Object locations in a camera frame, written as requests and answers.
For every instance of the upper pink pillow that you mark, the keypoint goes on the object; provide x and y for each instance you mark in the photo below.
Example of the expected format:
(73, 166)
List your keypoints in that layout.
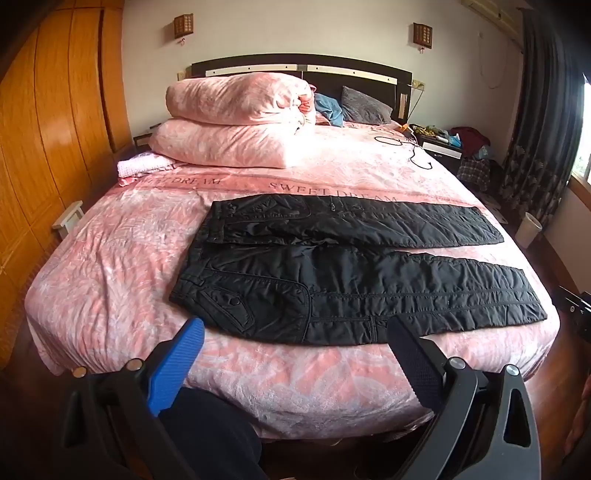
(231, 99)

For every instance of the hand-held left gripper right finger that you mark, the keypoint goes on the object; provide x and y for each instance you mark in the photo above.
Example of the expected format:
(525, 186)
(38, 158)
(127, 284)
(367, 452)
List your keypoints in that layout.
(415, 364)

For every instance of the large pink pillow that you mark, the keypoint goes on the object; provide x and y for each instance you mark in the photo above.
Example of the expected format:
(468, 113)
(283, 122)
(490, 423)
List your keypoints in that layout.
(221, 143)

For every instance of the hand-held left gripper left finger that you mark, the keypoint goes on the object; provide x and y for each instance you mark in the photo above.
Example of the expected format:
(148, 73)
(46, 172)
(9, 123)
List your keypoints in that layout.
(178, 364)

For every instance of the wooden wall lamp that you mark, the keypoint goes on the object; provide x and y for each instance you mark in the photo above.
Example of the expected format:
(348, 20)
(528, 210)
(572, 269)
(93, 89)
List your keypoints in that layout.
(422, 34)
(183, 26)

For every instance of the red clothes pile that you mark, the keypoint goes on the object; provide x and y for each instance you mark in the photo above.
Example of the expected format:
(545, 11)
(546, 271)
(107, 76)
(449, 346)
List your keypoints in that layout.
(471, 138)

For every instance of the black quilted pants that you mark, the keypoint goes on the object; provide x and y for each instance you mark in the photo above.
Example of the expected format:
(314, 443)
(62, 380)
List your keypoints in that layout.
(323, 286)

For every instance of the wooden wardrobe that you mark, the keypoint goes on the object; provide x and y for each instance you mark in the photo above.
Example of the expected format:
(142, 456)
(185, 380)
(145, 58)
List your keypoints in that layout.
(46, 138)

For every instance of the white air conditioner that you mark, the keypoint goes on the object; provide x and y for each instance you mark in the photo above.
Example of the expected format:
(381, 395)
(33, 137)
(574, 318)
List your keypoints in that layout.
(498, 11)

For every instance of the small white stool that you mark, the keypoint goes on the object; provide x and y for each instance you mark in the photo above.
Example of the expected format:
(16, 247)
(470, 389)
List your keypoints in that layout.
(67, 219)

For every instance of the white trash bin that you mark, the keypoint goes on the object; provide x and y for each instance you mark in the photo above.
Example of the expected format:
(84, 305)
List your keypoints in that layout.
(527, 230)

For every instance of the dark bare nightstand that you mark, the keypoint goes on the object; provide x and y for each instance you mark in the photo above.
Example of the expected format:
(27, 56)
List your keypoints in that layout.
(143, 137)

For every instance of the grey pillow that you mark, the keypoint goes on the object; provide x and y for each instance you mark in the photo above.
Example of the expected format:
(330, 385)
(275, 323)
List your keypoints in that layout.
(364, 105)

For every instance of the blue cloth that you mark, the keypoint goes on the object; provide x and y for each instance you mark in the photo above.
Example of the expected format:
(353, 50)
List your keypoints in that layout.
(328, 110)

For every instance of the wall socket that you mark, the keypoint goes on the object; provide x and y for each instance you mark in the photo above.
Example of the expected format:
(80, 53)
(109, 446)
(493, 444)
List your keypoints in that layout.
(418, 84)

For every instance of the dark cluttered nightstand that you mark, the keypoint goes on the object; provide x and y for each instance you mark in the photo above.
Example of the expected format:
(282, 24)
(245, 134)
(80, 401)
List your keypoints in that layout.
(438, 150)

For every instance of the dark patterned curtain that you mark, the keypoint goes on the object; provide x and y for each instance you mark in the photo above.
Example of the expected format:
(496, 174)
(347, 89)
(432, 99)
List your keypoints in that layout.
(540, 115)

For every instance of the plaid cloth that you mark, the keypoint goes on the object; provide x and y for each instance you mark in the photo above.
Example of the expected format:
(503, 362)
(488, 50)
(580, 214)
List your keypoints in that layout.
(473, 174)

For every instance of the dark wooden headboard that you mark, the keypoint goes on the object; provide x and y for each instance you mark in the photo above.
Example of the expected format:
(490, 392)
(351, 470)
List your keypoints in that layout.
(369, 78)

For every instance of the window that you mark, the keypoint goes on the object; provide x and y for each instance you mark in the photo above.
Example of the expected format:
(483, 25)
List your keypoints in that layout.
(584, 138)

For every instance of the bed with pink blanket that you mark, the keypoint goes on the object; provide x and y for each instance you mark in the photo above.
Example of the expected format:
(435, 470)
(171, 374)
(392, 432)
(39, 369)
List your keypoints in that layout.
(138, 258)

